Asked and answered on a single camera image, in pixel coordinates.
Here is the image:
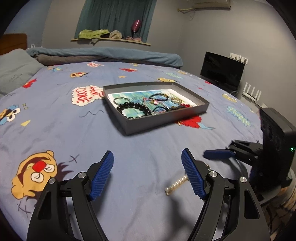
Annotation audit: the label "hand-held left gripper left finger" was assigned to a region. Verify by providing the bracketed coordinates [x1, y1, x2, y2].
[26, 150, 114, 241]

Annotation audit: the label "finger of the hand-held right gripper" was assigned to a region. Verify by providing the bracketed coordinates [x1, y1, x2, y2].
[227, 139, 264, 156]
[203, 149, 255, 166]

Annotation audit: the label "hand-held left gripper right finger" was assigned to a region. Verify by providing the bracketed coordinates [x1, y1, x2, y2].
[181, 148, 271, 241]

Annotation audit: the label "clear crystal bead bracelet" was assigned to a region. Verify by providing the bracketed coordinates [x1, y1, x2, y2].
[165, 175, 189, 196]

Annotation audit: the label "grey shallow cardboard box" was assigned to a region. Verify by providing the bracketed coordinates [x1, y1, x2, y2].
[102, 81, 210, 135]

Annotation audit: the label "large black bead bracelet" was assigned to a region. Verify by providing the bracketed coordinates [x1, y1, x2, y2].
[116, 101, 152, 118]

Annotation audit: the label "small black bead bracelet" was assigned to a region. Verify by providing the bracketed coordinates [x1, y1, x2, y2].
[149, 93, 171, 102]

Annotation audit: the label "pink cord bracelet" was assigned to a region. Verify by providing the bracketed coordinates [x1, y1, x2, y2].
[142, 97, 163, 105]

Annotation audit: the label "blue cartoon printed bed sheet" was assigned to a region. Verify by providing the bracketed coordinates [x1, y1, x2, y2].
[0, 60, 278, 241]

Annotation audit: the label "white router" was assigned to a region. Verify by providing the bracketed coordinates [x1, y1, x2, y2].
[242, 82, 269, 105]

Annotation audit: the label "black monitor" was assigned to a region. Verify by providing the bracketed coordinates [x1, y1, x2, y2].
[200, 51, 245, 88]

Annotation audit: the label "blue-green paper liner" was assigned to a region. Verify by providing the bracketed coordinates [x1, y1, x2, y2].
[107, 89, 197, 119]

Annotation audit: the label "grey blanket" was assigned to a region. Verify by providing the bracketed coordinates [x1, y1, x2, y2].
[37, 55, 102, 65]

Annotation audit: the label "blue duvet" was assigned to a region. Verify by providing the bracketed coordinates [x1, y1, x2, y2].
[25, 47, 183, 68]

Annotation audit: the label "window sill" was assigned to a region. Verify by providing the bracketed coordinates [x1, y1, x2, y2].
[70, 37, 152, 46]

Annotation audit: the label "grey-blue pillow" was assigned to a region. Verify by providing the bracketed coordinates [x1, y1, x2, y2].
[0, 49, 45, 96]

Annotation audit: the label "green cloth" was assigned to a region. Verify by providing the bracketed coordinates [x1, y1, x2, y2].
[78, 29, 110, 39]

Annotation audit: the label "white air conditioner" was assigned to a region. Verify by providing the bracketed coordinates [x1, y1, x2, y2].
[192, 0, 232, 10]

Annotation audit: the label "pink balloon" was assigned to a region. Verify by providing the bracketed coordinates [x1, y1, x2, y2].
[131, 20, 141, 37]

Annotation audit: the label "wooden headboard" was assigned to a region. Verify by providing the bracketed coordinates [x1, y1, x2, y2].
[0, 34, 28, 55]

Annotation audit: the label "teal curtain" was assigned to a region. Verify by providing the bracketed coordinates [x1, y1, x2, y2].
[75, 0, 158, 42]

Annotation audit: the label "white wall sockets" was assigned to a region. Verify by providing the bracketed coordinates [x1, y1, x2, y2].
[230, 52, 249, 63]

